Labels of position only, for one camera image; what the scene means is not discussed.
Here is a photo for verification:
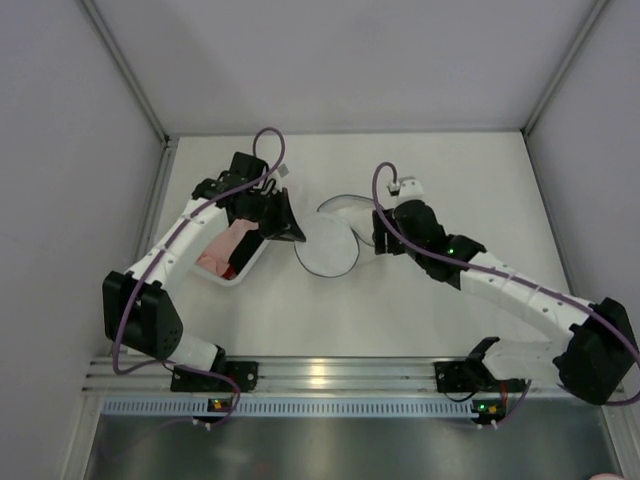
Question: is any round mesh laundry bag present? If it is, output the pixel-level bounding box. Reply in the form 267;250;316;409
294;194;377;278

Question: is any white bra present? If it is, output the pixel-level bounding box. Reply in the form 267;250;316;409
334;206;375;247

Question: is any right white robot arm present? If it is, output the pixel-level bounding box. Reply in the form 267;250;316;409
372;199;639;406

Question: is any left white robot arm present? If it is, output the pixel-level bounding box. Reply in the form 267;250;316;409
102;152;306;373

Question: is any black garment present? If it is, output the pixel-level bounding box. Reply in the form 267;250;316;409
227;230;264;279

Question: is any pink garment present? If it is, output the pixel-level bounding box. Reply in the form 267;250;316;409
196;219;259;278

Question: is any red garment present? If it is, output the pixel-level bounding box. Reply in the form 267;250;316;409
223;267;236;279

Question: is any white plastic basket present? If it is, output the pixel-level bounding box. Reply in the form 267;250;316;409
191;220;269;287

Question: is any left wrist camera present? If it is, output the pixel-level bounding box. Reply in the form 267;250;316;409
272;163;289;179

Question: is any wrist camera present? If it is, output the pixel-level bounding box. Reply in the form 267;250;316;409
387;176;424;203
272;163;289;179

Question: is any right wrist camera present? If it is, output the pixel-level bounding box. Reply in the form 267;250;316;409
387;176;424;203

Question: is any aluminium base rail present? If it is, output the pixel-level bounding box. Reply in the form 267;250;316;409
82;355;626;397

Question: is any slotted cable duct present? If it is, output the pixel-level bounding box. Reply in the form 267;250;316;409
102;396;501;419

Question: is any left aluminium frame post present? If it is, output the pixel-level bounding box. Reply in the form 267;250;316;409
78;0;170;146

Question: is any aluminium frame post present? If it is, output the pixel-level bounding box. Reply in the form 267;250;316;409
521;0;613;140
78;0;170;146

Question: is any right aluminium frame post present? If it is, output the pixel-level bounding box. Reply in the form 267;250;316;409
521;0;613;140

